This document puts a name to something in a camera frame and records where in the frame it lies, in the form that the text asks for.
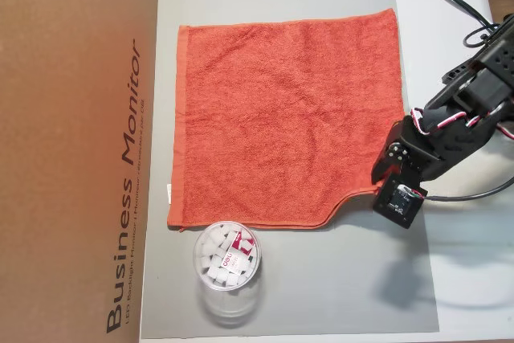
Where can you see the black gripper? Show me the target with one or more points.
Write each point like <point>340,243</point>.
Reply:
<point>395,155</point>

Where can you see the orange terry towel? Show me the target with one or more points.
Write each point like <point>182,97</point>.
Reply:
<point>281,118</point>

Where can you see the grey table mat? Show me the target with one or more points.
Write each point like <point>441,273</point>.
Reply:
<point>301,278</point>

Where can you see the red white packet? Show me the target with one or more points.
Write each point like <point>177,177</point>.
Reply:
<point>239,254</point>

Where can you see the clear plastic jar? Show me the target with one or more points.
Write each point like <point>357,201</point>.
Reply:
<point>227,303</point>

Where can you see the brown Business Monitor cardboard box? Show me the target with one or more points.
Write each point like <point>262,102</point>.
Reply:
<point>60,158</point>

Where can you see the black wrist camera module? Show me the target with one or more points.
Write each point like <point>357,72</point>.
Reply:
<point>395,206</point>

